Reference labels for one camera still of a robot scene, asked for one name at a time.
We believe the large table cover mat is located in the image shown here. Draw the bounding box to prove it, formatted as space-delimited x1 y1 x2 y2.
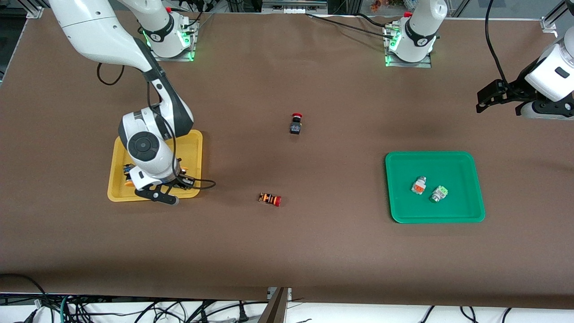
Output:
0 9 574 310

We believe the green plastic tray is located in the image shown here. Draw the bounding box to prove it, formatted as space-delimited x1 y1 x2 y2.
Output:
385 151 486 224

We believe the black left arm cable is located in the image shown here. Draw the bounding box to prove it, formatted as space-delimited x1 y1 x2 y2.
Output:
485 0 509 86

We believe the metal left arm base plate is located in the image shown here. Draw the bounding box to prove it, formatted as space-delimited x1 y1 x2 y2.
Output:
384 25 432 68

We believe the black curved floor cable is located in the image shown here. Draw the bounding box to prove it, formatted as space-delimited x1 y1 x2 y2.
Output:
0 274 48 308

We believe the grey diagonal support beam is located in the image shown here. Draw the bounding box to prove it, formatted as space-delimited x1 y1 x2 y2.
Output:
257 287 292 323

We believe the silver aluminium rail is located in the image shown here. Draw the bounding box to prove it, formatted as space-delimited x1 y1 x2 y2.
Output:
262 0 328 14

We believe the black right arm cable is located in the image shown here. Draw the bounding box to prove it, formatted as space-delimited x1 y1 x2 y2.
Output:
96 63 217 190

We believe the yellow plastic tray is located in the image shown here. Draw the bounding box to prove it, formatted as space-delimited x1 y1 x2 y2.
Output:
107 130 203 202

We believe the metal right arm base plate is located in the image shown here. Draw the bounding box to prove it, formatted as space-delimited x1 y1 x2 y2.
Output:
148 16 197 62

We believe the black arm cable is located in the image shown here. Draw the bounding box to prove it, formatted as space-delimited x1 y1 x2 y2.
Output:
96 63 217 190
485 0 509 86

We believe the black cable across table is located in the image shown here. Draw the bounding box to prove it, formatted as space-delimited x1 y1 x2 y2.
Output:
305 13 397 40

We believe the white pushbutton with green block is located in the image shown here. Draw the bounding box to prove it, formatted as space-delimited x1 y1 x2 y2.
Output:
429 185 449 204

